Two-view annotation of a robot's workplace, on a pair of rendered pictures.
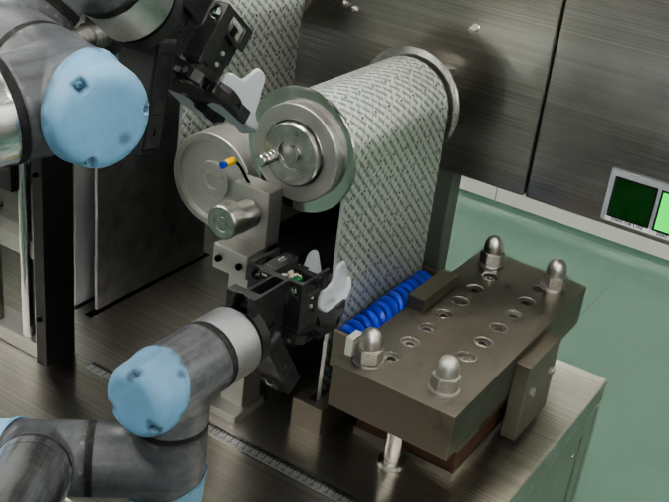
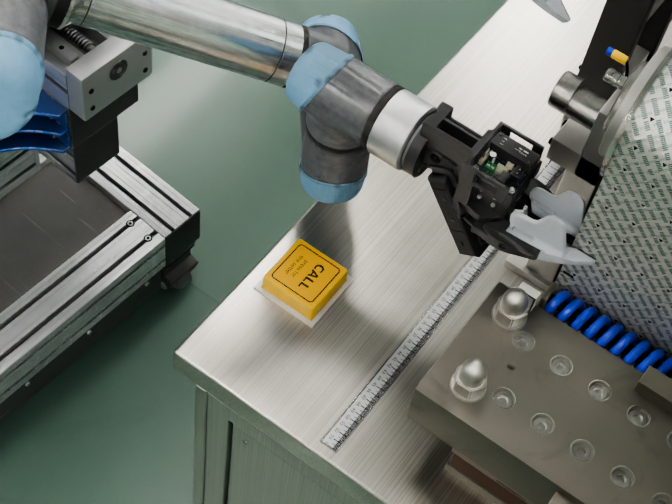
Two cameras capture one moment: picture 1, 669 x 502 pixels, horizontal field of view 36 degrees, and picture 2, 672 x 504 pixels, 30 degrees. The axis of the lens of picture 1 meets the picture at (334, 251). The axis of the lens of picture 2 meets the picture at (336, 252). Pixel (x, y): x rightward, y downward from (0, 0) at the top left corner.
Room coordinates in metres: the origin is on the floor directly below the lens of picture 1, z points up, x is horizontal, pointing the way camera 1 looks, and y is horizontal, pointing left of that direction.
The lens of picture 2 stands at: (0.78, -0.74, 2.10)
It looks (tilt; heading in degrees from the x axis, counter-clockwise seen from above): 56 degrees down; 87
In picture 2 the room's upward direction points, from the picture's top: 10 degrees clockwise
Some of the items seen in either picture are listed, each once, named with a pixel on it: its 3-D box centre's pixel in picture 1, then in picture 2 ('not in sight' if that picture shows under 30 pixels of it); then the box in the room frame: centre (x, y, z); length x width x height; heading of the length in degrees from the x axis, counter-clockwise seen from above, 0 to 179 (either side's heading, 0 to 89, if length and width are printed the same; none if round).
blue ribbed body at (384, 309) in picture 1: (389, 307); (640, 356); (1.14, -0.08, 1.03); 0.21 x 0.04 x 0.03; 150
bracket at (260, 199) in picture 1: (240, 304); (566, 186); (1.06, 0.10, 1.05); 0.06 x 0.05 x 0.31; 150
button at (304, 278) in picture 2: not in sight; (305, 278); (0.80, 0.03, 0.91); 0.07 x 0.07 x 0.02; 60
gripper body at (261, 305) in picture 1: (271, 309); (472, 167); (0.95, 0.06, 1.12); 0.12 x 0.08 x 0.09; 150
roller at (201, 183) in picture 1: (273, 153); not in sight; (1.25, 0.09, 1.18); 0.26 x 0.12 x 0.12; 150
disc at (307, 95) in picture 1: (301, 149); (645, 108); (1.08, 0.05, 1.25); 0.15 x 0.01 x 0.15; 60
